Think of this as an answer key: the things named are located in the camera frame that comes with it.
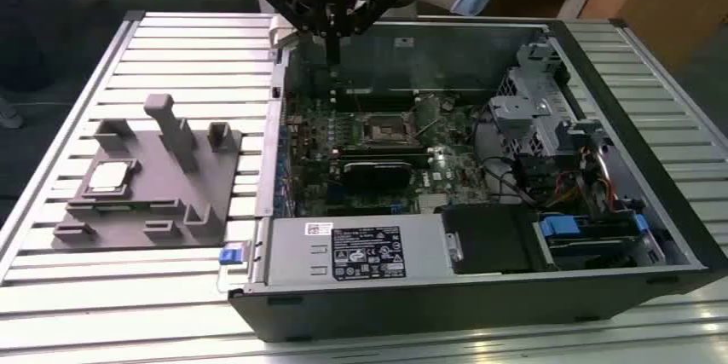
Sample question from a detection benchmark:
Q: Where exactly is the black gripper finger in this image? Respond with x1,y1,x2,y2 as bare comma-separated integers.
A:
334,0,398,68
258,0,337,68

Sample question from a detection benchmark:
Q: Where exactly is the silver CPU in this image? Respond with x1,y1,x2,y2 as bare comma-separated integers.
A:
85,160,135,191

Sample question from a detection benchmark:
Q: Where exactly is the CPU socket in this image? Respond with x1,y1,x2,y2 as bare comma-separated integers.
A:
359,112,425,146

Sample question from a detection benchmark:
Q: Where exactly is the black RAM slot row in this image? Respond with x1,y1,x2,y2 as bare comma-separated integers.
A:
329,85,421,113
337,145,431,168

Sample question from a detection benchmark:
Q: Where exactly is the metal drive cage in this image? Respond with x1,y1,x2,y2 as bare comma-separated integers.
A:
487,42,575,156

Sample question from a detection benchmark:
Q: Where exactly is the black graphics card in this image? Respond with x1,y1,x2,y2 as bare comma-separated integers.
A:
338,160,411,191

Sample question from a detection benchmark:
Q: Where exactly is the green motherboard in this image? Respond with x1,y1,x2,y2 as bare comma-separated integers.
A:
281,90,495,218

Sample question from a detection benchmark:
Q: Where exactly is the grey parts rack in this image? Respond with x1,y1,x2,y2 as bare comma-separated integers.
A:
49,93,243,251

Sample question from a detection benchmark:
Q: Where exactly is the small silver heatsink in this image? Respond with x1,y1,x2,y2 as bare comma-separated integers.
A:
417,193,450,211

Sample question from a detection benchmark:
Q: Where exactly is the grey plastic drive latch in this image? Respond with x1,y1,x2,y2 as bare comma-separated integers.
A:
551,118,614,159

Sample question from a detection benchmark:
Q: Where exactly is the grey chair leg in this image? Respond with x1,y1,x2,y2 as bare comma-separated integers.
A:
0,94,26,130

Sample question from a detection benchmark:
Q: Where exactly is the black plastic shroud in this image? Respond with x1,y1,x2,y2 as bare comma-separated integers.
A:
439,205,555,275

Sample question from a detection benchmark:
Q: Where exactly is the silver power supply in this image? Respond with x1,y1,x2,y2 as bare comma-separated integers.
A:
243,215,459,292

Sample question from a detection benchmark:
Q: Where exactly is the hard disk in blue carrier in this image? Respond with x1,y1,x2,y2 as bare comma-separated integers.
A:
533,215,641,271

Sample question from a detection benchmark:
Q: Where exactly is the blue case release latch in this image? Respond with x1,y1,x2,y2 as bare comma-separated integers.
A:
218,242,251,265

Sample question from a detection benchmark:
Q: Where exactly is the black PC case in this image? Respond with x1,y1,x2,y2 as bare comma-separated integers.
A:
226,14,728,344

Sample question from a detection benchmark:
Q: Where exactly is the grey case corner bracket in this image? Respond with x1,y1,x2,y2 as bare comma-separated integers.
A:
266,17,301,50

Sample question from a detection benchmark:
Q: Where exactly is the red wire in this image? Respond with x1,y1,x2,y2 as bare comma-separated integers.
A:
545,170,585,207

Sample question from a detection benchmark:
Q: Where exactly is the orange yellow wire bundle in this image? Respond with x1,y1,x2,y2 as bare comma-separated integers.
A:
577,145,621,214

